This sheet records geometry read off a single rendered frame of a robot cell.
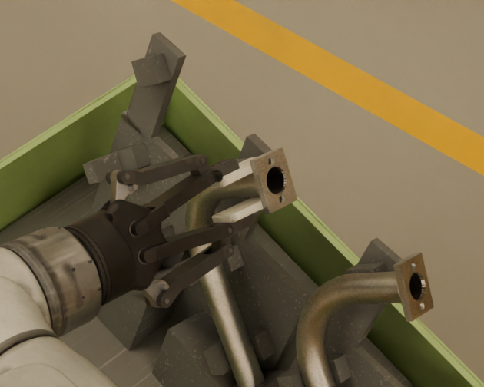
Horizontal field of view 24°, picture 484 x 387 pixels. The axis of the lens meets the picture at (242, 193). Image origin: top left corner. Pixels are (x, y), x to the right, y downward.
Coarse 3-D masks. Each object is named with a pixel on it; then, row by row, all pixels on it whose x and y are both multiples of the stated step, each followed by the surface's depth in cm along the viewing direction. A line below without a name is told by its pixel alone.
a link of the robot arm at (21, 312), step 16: (0, 256) 89; (16, 256) 89; (0, 272) 87; (16, 272) 88; (32, 272) 88; (0, 288) 85; (16, 288) 86; (32, 288) 88; (0, 304) 84; (16, 304) 84; (32, 304) 86; (0, 320) 82; (16, 320) 83; (32, 320) 84; (48, 320) 89; (0, 336) 81; (16, 336) 81; (32, 336) 82; (0, 352) 80
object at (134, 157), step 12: (108, 156) 129; (120, 156) 129; (132, 156) 128; (144, 156) 128; (84, 168) 128; (96, 168) 127; (108, 168) 128; (120, 168) 130; (132, 168) 128; (96, 180) 127; (168, 228) 129
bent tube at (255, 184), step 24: (264, 168) 107; (288, 168) 109; (216, 192) 113; (240, 192) 110; (264, 192) 106; (288, 192) 109; (192, 216) 117; (216, 288) 119; (216, 312) 120; (240, 336) 120; (240, 360) 120; (240, 384) 121
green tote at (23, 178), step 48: (192, 96) 140; (48, 144) 138; (96, 144) 145; (192, 144) 148; (240, 144) 136; (0, 192) 138; (48, 192) 145; (288, 240) 140; (336, 240) 129; (384, 336) 132; (432, 336) 123; (432, 384) 129; (480, 384) 120
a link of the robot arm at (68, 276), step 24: (24, 240) 91; (48, 240) 91; (72, 240) 92; (48, 264) 89; (72, 264) 90; (48, 288) 88; (72, 288) 90; (96, 288) 92; (72, 312) 90; (96, 312) 93
